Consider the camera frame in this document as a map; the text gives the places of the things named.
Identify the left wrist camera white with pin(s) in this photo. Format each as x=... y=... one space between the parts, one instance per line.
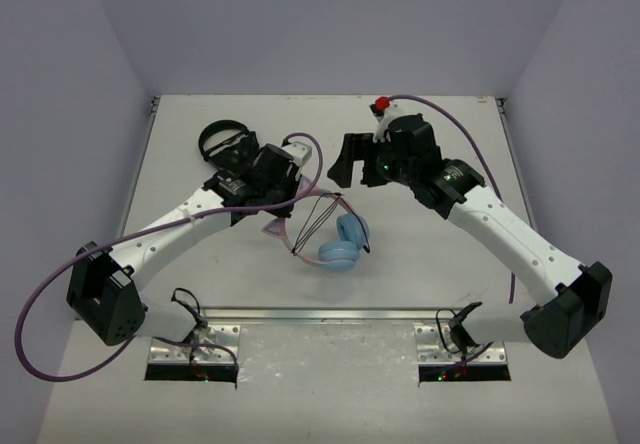
x=298 y=151

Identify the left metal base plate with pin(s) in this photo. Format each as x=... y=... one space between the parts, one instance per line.
x=211 y=346

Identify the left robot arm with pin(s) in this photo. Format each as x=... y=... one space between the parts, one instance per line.
x=106 y=286

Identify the metal base plate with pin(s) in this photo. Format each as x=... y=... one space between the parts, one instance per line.
x=434 y=348
x=211 y=346

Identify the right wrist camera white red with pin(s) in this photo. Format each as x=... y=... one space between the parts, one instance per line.
x=392 y=120

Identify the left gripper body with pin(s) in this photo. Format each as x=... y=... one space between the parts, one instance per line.
x=239 y=145

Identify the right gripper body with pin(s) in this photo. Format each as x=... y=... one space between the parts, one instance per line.
x=382 y=165

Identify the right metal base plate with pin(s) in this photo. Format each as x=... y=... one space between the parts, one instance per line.
x=434 y=348

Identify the black headphones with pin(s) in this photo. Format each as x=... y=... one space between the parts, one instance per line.
x=233 y=153

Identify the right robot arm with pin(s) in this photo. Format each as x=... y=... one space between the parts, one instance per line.
x=570 y=297

